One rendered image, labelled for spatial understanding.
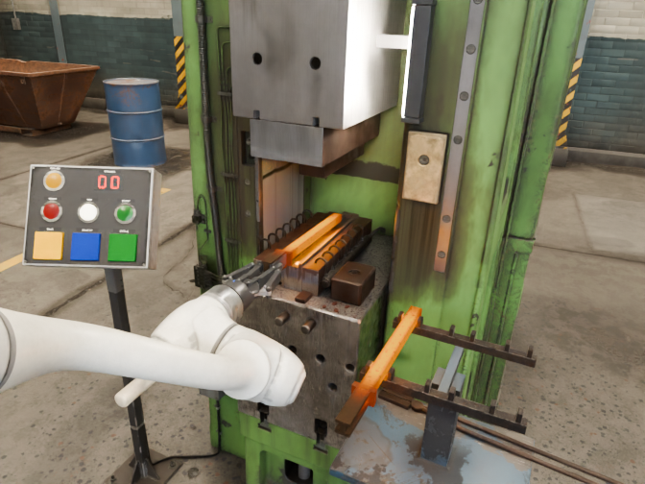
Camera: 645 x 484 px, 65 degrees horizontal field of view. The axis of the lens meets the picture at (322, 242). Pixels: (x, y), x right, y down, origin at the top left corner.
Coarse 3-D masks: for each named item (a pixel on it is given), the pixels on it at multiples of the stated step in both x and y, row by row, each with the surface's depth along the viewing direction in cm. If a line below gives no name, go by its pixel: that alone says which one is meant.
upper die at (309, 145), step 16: (256, 128) 124; (272, 128) 123; (288, 128) 121; (304, 128) 119; (320, 128) 117; (352, 128) 134; (368, 128) 145; (256, 144) 126; (272, 144) 124; (288, 144) 122; (304, 144) 120; (320, 144) 119; (336, 144) 126; (352, 144) 137; (288, 160) 124; (304, 160) 122; (320, 160) 120
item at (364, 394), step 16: (416, 320) 115; (400, 336) 108; (384, 352) 103; (384, 368) 98; (352, 384) 93; (368, 384) 94; (352, 400) 89; (368, 400) 92; (352, 416) 86; (336, 432) 86
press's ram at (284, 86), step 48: (240, 0) 114; (288, 0) 109; (336, 0) 105; (384, 0) 122; (240, 48) 118; (288, 48) 113; (336, 48) 109; (384, 48) 129; (240, 96) 123; (288, 96) 118; (336, 96) 113; (384, 96) 137
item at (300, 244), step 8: (328, 216) 155; (336, 216) 156; (320, 224) 149; (328, 224) 149; (336, 224) 155; (312, 232) 142; (320, 232) 144; (296, 240) 136; (304, 240) 137; (312, 240) 140; (288, 248) 131; (296, 248) 132; (304, 248) 136; (272, 256) 123; (280, 256) 124; (288, 256) 127; (264, 264) 121; (288, 264) 128
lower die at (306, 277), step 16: (304, 224) 164; (352, 224) 162; (368, 224) 164; (288, 240) 152; (256, 256) 141; (320, 256) 140; (336, 256) 143; (288, 272) 137; (304, 272) 134; (320, 272) 133; (304, 288) 136; (320, 288) 136
